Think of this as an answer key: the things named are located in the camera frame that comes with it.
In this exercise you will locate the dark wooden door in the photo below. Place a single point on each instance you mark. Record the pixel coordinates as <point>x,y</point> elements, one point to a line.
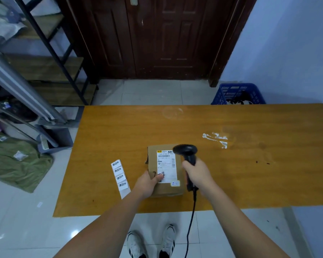
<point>172,37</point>

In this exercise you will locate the person's left forearm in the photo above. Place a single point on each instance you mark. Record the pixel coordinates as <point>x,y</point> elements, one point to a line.
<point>105,228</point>

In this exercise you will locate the black metal shelf rack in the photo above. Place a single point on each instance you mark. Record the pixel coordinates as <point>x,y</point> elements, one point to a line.
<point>51,67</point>

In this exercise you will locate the grey dustpan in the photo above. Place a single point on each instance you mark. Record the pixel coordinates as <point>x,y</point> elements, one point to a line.
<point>60,137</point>

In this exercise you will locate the black barcode scanner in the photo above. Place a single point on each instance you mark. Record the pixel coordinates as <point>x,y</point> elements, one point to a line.
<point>184,149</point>

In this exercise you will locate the brown cardboard parcel box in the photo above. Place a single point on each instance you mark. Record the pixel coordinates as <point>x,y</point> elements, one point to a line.
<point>167,191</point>

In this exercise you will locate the white tape residue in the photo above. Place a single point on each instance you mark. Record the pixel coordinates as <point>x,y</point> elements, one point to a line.
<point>220,139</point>

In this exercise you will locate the person's left hand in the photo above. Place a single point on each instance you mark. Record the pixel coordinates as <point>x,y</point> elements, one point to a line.
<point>144,185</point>

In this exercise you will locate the white cloth bundle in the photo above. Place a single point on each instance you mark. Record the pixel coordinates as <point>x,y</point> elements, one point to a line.
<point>4,25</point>

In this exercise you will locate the person's right white shoe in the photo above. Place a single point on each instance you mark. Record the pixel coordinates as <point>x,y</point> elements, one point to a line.
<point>168,239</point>

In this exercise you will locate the person's left thumb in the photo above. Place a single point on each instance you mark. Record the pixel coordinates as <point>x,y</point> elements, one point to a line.
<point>157,178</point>

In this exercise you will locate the person's left white shoe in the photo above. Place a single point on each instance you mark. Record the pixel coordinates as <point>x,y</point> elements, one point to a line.
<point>136,244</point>

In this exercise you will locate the person's white shoe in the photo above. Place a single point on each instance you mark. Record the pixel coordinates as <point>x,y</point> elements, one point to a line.
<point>136,244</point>
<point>168,239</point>

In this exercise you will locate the person's right hand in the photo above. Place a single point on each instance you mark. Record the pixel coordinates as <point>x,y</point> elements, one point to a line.
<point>200,177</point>

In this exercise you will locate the blue plastic crate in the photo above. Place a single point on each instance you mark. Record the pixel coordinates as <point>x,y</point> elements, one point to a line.
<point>242,86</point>

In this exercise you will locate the person's right thumb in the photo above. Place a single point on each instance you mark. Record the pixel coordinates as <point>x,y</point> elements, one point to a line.
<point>186,167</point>

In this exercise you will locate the dark wooden door frame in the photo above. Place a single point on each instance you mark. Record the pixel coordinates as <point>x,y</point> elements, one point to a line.
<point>226,51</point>

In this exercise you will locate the person's right forearm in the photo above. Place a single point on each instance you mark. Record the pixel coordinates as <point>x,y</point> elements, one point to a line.
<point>239,225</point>

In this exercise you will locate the silver metal pole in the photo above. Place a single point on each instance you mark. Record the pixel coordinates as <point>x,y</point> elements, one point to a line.
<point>24,89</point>

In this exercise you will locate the strip of white label stickers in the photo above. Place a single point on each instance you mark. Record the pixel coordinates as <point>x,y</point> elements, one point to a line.
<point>120,177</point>

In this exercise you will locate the green fabric bag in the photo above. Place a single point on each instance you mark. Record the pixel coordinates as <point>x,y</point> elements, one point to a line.
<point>16,173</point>

